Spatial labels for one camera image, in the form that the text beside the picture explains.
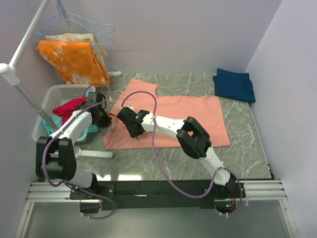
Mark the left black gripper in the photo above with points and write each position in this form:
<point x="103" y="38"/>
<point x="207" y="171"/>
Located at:
<point x="106" y="122"/>

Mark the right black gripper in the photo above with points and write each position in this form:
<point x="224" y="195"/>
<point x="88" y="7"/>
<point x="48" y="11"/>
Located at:
<point x="133" y="135"/>

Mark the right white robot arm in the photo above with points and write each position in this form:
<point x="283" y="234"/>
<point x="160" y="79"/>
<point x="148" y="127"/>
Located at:
<point x="193" y="139"/>

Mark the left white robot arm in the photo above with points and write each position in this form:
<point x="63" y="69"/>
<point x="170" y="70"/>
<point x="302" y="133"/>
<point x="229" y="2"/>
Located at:
<point x="55" y="155"/>

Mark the magenta t shirt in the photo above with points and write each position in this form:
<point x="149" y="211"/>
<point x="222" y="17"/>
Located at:
<point x="65" y="111"/>

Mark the teal t shirt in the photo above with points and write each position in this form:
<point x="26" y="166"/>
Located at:
<point x="57" y="124"/>

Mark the white laundry basket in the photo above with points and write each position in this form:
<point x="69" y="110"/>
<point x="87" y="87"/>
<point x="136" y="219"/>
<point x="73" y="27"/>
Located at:
<point x="40" y="129"/>

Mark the orange white cloth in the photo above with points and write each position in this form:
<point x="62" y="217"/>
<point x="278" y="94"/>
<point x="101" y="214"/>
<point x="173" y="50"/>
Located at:
<point x="75" y="62"/>

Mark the beige cloth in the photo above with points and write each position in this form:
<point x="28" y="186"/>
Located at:
<point x="86" y="38"/>

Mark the black base beam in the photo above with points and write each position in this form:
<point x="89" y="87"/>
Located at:
<point x="160" y="194"/>

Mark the white clothes rack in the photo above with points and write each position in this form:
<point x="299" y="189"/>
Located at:
<point x="17" y="117"/>

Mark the folded blue t shirt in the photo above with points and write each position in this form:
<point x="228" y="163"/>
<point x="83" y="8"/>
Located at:
<point x="235" y="86"/>

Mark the wooden stick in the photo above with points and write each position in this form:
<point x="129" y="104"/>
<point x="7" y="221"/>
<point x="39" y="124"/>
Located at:
<point x="65" y="16"/>

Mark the aluminium rail frame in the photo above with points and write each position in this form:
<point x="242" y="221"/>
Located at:
<point x="255" y="190"/>

